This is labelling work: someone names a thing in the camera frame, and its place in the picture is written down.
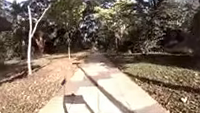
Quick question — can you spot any grey concrete path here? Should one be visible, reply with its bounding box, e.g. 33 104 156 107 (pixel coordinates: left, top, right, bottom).
23 46 173 113

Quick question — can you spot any thin green-leaved tree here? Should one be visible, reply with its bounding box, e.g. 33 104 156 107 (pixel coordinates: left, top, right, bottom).
47 0 89 61

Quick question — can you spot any leaf-covered brown ground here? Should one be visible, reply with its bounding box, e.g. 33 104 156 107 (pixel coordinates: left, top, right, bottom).
0 54 92 113

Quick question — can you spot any grass with fallen leaves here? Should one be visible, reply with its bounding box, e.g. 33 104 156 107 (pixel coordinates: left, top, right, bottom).
105 48 200 113

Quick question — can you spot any wood of green trees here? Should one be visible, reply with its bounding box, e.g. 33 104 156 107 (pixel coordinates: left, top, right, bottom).
0 0 200 87

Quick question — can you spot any white-trunked bare tree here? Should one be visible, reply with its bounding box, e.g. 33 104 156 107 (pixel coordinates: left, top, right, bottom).
22 3 56 77

